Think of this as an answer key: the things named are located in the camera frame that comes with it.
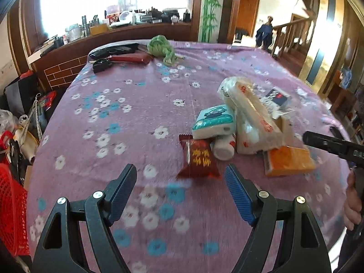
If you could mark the yellow box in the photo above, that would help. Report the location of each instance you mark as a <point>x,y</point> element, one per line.
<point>99,30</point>

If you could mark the orange packet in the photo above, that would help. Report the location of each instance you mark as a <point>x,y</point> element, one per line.
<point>288,160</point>

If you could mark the red plastic basket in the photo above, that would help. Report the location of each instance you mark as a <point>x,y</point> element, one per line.
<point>14,204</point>

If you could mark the red snack packet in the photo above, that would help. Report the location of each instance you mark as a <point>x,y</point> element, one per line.
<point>199,159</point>

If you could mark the person's right hand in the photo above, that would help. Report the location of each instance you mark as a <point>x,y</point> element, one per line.
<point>352,202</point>

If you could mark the clear plastic container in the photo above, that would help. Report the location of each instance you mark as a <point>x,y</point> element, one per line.
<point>74,32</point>

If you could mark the cardboard box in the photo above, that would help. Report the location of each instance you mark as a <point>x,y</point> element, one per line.
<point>28,176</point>

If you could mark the red patterned bag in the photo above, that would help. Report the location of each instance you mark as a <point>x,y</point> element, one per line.
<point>47,101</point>

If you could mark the black bottle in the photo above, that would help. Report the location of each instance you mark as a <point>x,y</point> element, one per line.
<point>186,15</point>

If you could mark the white plastic bag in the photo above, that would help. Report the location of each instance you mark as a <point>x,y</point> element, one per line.
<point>7,122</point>

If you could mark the wooden stair railing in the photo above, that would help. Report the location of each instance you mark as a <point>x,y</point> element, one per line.
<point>293,37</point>

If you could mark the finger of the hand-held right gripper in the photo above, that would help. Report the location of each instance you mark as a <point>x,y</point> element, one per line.
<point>324,143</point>

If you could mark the blue jacket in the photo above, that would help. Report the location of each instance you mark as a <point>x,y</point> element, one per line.
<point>264,35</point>

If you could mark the pink floral blanket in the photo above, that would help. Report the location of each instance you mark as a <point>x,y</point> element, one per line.
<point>142,105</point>

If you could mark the black key fob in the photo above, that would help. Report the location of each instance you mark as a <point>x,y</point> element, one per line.
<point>101,66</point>

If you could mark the clear plastic bag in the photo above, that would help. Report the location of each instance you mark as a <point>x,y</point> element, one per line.
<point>226,89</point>

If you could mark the slim white bottle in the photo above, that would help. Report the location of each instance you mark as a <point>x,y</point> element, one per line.
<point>133,17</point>

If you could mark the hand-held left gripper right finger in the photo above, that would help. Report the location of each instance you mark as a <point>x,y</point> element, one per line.
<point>240,196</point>

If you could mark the bamboo wall painting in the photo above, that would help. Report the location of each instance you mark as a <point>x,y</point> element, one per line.
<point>210,8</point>

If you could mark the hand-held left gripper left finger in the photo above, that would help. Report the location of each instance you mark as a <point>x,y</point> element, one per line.
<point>122,199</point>

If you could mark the red picture box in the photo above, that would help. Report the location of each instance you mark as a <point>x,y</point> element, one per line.
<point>112,14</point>

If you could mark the teal tissue packet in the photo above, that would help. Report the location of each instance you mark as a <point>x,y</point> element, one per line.
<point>213,119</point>

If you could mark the black bag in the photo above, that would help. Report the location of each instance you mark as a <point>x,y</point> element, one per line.
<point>20,93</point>

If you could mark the wooden counter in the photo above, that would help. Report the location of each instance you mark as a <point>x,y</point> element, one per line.
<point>71,62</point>

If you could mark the person's right forearm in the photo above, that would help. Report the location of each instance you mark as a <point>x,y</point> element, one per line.
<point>351,250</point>

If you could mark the red long case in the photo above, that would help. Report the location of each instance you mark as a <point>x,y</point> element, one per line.
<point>133,58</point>

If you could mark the black flat pouch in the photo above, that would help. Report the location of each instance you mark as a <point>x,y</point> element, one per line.
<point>113,50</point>

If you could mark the silver thermos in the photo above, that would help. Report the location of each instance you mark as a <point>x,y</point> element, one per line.
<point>84,25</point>

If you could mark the large white tissue pack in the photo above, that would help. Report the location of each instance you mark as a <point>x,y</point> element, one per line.
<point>256,125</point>

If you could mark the green knotted cloth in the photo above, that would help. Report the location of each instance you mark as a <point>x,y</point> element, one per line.
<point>159,47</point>

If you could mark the pile of black items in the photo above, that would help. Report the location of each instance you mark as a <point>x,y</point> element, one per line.
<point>156,15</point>

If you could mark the small white bottle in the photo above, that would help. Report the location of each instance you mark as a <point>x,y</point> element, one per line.
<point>223,148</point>

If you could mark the wooden door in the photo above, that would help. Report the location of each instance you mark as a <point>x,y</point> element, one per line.
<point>248,14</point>

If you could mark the dark blue box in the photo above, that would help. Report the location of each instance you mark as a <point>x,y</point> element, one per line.
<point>277,96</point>

